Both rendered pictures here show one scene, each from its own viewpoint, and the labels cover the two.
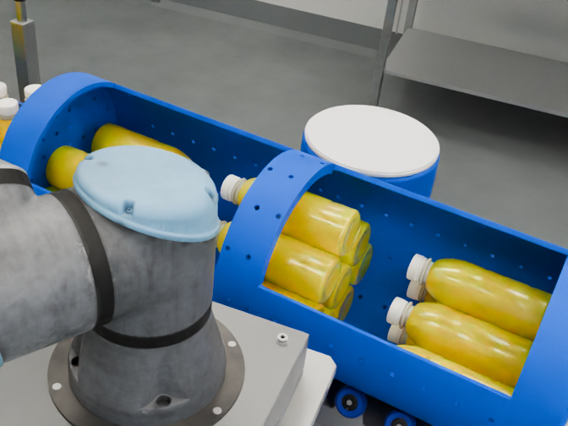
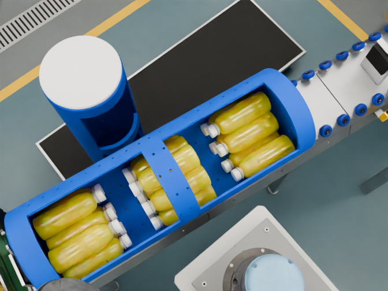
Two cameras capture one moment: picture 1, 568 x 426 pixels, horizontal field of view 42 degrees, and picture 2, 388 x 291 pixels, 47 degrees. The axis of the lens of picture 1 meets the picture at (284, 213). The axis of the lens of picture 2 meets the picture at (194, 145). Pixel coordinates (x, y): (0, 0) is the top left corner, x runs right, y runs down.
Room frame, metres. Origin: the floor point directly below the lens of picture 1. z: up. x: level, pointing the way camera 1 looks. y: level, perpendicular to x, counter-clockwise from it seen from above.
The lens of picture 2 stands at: (0.62, 0.23, 2.37)
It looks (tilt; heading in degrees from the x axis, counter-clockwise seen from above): 71 degrees down; 304
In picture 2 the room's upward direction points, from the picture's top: straight up
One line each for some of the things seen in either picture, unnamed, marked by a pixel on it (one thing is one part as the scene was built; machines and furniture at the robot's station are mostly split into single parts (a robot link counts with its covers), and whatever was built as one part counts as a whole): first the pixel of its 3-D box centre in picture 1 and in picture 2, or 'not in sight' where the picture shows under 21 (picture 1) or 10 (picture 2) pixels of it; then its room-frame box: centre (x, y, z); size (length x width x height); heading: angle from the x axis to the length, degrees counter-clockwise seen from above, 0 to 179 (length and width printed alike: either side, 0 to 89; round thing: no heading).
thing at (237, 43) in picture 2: not in sight; (176, 101); (1.29, -0.59, 0.07); 1.50 x 0.52 x 0.15; 73
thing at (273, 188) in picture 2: not in sight; (284, 173); (0.58, -0.48, 0.31); 0.06 x 0.06 x 0.63; 65
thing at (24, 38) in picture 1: (44, 216); not in sight; (1.57, 0.64, 0.55); 0.04 x 0.04 x 1.10; 65
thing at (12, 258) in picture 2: not in sight; (26, 269); (1.08, 0.44, 0.99); 0.10 x 0.02 x 0.12; 155
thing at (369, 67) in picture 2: not in sight; (377, 63); (0.52, -0.77, 1.00); 0.10 x 0.04 x 0.15; 155
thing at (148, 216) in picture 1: (141, 234); (272, 287); (0.50, 0.12, 1.38); 0.13 x 0.12 x 0.14; 130
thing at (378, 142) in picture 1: (372, 139); (80, 71); (1.34, -0.16, 1.03); 0.28 x 0.28 x 0.01
